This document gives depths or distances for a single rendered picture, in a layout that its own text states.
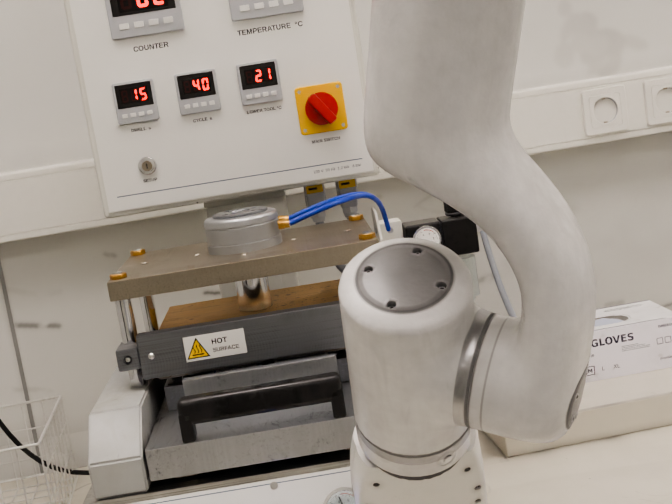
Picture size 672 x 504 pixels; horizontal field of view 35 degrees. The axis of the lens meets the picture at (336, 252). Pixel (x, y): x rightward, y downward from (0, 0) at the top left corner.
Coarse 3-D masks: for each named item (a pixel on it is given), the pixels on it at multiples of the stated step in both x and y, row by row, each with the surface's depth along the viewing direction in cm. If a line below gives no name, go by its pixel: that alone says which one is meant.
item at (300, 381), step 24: (264, 384) 96; (288, 384) 95; (312, 384) 95; (336, 384) 95; (192, 408) 95; (216, 408) 95; (240, 408) 95; (264, 408) 95; (288, 408) 96; (336, 408) 96; (192, 432) 95
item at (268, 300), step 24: (240, 288) 112; (264, 288) 112; (288, 288) 121; (312, 288) 119; (336, 288) 117; (168, 312) 118; (192, 312) 116; (216, 312) 114; (240, 312) 112; (264, 312) 110; (264, 360) 106
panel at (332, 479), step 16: (272, 480) 96; (288, 480) 96; (304, 480) 96; (320, 480) 96; (336, 480) 96; (176, 496) 96; (192, 496) 96; (208, 496) 96; (224, 496) 96; (240, 496) 96; (256, 496) 96; (272, 496) 96; (288, 496) 96; (304, 496) 96; (320, 496) 96
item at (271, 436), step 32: (192, 384) 102; (224, 384) 102; (160, 416) 105; (256, 416) 100; (288, 416) 99; (320, 416) 97; (352, 416) 96; (160, 448) 95; (192, 448) 96; (224, 448) 96; (256, 448) 96; (288, 448) 96; (320, 448) 96
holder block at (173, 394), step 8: (344, 360) 107; (344, 368) 107; (344, 376) 107; (168, 384) 107; (176, 384) 106; (168, 392) 106; (176, 392) 106; (168, 400) 106; (176, 400) 106; (168, 408) 106; (176, 408) 106
